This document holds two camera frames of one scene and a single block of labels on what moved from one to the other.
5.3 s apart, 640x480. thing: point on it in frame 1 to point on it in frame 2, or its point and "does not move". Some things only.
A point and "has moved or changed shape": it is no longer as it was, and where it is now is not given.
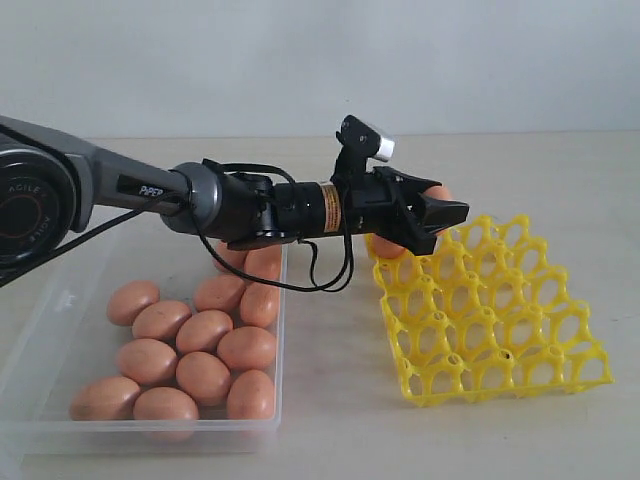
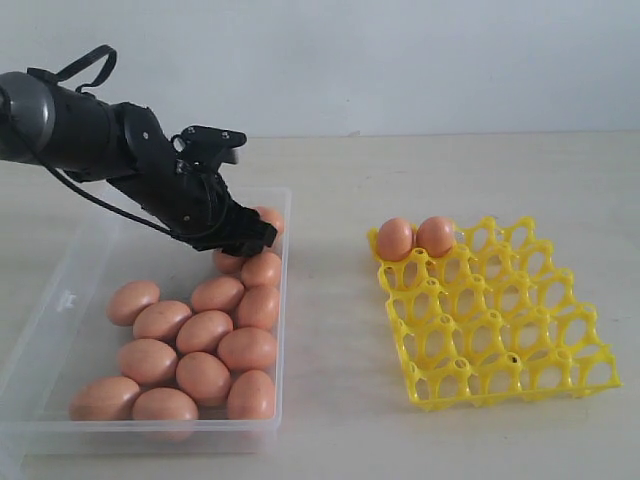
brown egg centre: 201,331 does not move
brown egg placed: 234,257 does not move
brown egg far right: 264,261 does not move
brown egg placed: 439,191 has moved or changed shape
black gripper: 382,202 to 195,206
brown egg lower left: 147,361 does not move
